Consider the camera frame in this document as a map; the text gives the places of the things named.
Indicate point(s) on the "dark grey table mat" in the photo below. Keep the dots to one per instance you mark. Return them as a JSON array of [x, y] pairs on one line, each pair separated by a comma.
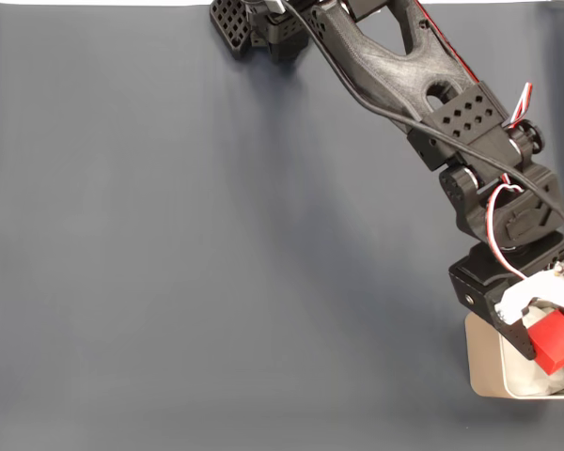
[[169, 282]]

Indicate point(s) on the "red cube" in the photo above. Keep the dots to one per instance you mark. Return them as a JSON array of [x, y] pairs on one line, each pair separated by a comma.
[[557, 343]]

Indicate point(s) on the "white crumpled paper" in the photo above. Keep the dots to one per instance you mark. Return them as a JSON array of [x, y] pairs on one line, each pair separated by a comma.
[[526, 381]]

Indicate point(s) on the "beige metal box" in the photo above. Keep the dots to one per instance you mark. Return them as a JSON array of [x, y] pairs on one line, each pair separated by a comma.
[[483, 362]]

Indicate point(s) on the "white camera board mount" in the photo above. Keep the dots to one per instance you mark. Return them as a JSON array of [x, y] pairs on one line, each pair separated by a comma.
[[545, 289]]

